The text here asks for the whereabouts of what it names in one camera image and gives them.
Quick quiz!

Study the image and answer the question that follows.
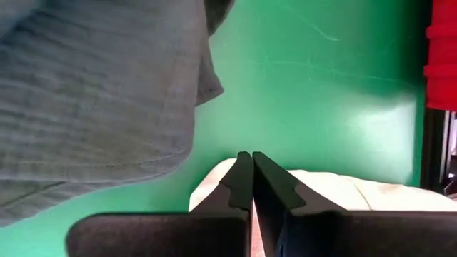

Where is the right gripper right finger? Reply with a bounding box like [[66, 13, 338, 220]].
[[252, 151, 457, 257]]

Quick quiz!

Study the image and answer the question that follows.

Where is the dark green button shirt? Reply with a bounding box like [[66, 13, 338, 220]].
[[0, 0, 236, 228]]

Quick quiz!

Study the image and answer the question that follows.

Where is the cream folded garment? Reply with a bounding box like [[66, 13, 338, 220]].
[[188, 158, 457, 214]]

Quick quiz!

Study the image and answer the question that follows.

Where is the red plastic laundry bin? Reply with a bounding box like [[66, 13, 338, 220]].
[[423, 0, 457, 112]]

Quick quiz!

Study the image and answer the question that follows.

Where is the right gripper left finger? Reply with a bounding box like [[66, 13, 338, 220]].
[[66, 151, 255, 257]]

